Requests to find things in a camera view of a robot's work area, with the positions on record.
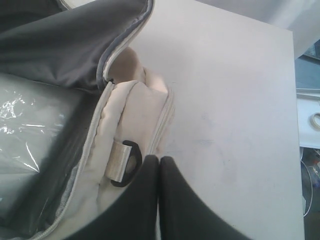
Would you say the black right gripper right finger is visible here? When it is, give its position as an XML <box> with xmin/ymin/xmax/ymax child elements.
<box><xmin>158</xmin><ymin>156</ymin><xmax>232</xmax><ymax>240</ymax></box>

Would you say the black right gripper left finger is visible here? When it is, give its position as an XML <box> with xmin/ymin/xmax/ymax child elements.
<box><xmin>67</xmin><ymin>155</ymin><xmax>159</xmax><ymax>240</ymax></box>

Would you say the beige duffel bag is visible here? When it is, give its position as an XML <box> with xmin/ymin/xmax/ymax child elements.
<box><xmin>0</xmin><ymin>0</ymin><xmax>174</xmax><ymax>240</ymax></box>

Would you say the white plastic stuffing packet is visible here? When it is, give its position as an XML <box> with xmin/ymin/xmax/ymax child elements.
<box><xmin>0</xmin><ymin>73</ymin><xmax>84</xmax><ymax>203</ymax></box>

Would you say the white tape roll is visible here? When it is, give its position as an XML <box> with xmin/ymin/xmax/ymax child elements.
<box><xmin>308</xmin><ymin>112</ymin><xmax>320</xmax><ymax>131</ymax></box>

